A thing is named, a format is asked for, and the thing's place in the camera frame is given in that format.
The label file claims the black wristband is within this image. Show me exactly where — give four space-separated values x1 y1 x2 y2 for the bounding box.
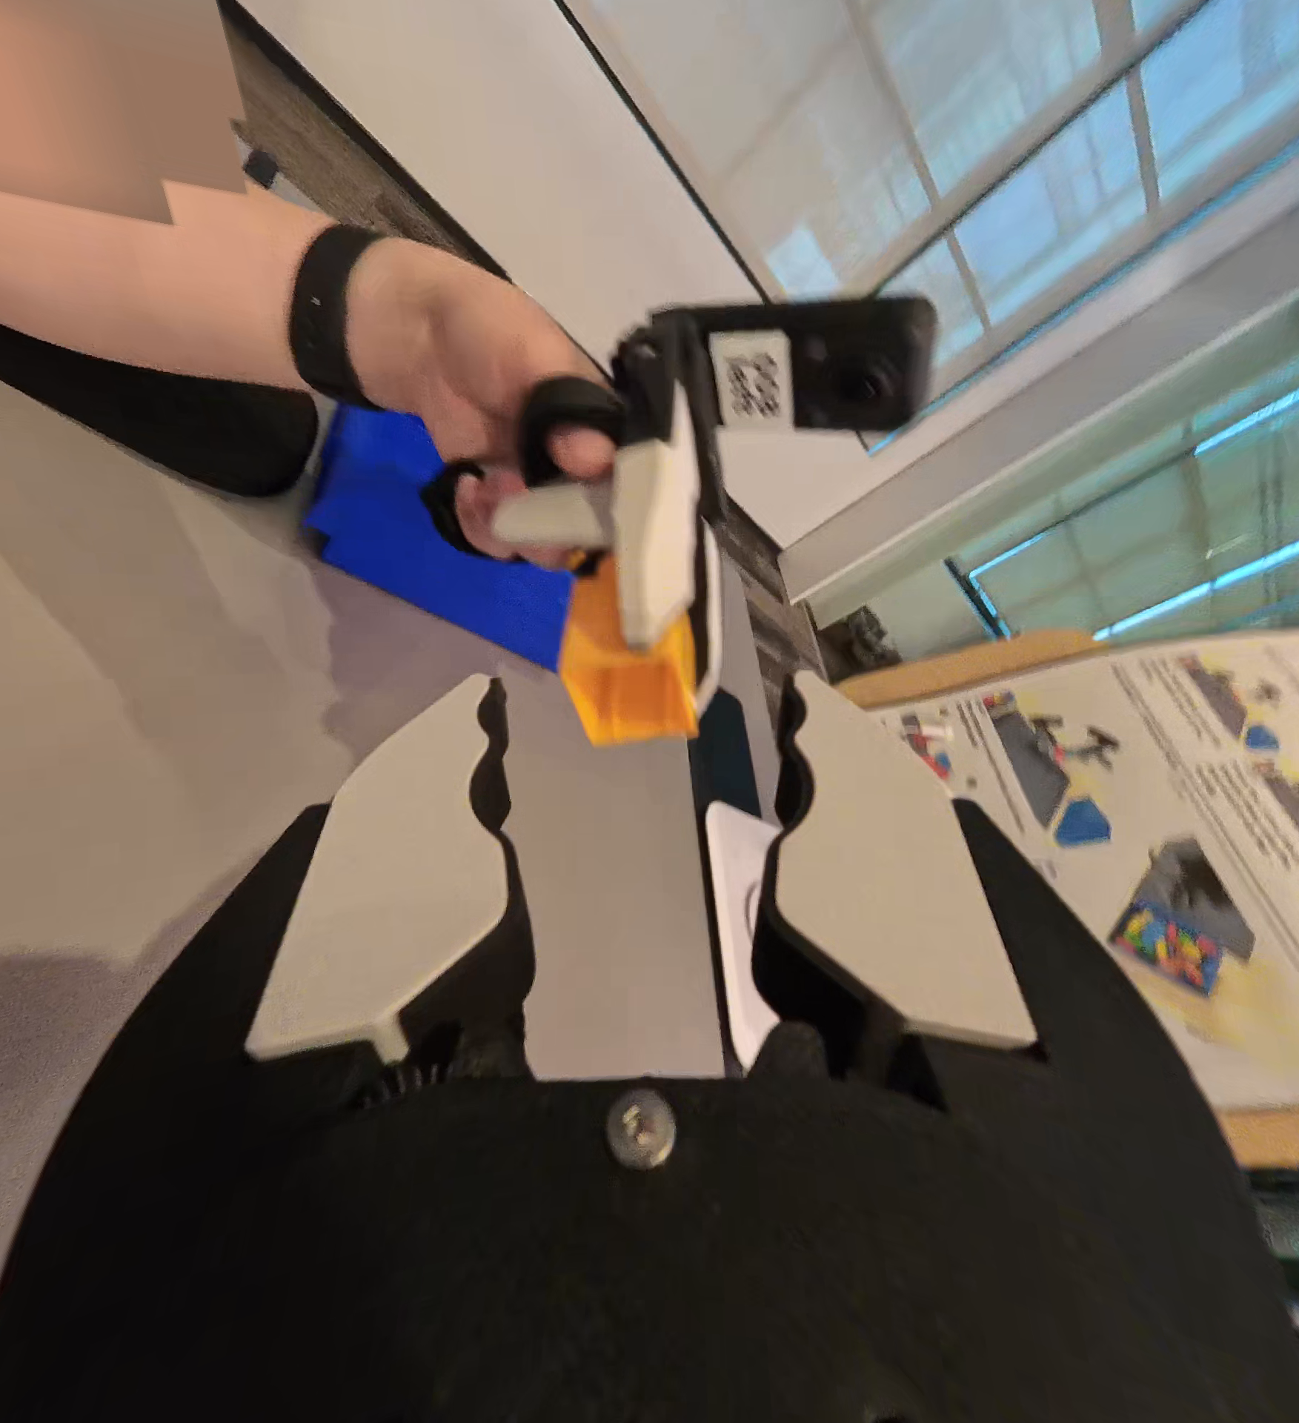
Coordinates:
287 222 393 406

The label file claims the orange mega block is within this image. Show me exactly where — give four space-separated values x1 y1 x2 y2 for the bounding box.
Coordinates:
556 556 701 746

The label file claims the white stand base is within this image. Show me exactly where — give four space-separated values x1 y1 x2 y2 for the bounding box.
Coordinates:
704 802 784 1068

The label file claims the wooden instruction board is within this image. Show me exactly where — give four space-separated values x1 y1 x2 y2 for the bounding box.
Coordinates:
833 628 1299 1169

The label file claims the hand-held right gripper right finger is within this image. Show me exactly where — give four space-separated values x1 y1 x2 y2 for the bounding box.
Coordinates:
749 669 1039 1085

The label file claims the person's left hand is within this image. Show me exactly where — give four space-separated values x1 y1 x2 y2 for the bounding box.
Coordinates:
355 239 622 568

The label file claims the blue plastic bin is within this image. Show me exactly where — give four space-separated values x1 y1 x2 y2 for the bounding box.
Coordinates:
305 402 579 674

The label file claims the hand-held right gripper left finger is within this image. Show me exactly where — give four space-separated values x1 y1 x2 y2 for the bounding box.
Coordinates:
245 672 540 1062

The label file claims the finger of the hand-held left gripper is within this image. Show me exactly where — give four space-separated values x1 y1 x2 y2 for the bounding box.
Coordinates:
692 520 727 713
610 382 709 653

